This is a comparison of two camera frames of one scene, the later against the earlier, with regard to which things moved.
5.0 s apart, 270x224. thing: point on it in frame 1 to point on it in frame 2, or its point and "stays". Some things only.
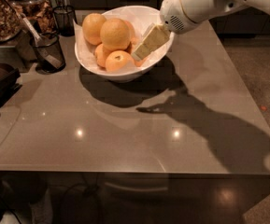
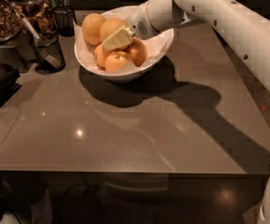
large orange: [115, 34] stays
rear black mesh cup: [65, 20] stays
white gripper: [171, 12] to [138, 22]
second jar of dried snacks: [32, 2] stays
